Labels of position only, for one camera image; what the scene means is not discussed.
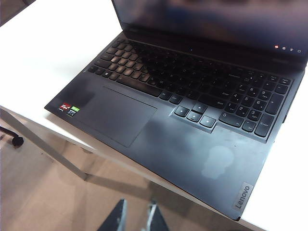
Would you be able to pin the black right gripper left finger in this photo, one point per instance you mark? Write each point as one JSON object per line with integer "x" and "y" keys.
{"x": 118, "y": 216}

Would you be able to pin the black Lenovo laptop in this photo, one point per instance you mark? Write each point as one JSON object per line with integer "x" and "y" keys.
{"x": 192, "y": 156}

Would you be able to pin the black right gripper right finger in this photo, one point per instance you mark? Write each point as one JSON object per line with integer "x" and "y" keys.
{"x": 155, "y": 219}

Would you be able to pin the black chair caster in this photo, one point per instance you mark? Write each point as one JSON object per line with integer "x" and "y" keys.
{"x": 18, "y": 141}

